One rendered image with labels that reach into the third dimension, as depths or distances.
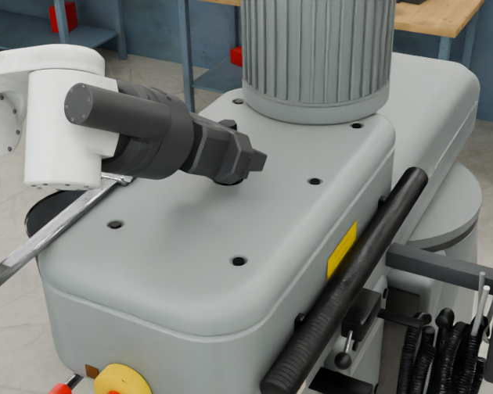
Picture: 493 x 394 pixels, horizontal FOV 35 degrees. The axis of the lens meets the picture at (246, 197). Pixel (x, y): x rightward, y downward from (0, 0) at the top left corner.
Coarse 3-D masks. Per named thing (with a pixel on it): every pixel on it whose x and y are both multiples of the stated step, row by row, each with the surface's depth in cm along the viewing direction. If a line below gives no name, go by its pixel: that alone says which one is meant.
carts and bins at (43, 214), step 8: (56, 192) 330; (64, 192) 332; (72, 192) 334; (80, 192) 335; (40, 200) 325; (48, 200) 328; (56, 200) 331; (64, 200) 333; (72, 200) 335; (32, 208) 321; (40, 208) 325; (48, 208) 329; (56, 208) 332; (64, 208) 335; (32, 216) 320; (40, 216) 325; (48, 216) 330; (24, 224) 310; (32, 224) 320; (40, 224) 326; (32, 232) 320; (40, 272) 316
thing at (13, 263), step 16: (112, 176) 88; (96, 192) 85; (80, 208) 82; (48, 224) 80; (64, 224) 80; (32, 240) 77; (48, 240) 78; (16, 256) 75; (32, 256) 76; (0, 272) 73
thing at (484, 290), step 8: (480, 272) 111; (480, 280) 111; (480, 288) 112; (488, 288) 108; (480, 296) 113; (480, 304) 110; (480, 312) 111; (488, 312) 121; (480, 320) 112; (488, 320) 121; (480, 344) 123
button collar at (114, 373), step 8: (112, 368) 77; (120, 368) 77; (128, 368) 77; (104, 376) 77; (112, 376) 76; (120, 376) 76; (128, 376) 76; (136, 376) 77; (96, 384) 78; (104, 384) 77; (112, 384) 77; (120, 384) 76; (128, 384) 76; (136, 384) 76; (144, 384) 77; (96, 392) 79; (104, 392) 78; (120, 392) 77; (128, 392) 76; (136, 392) 76; (144, 392) 77
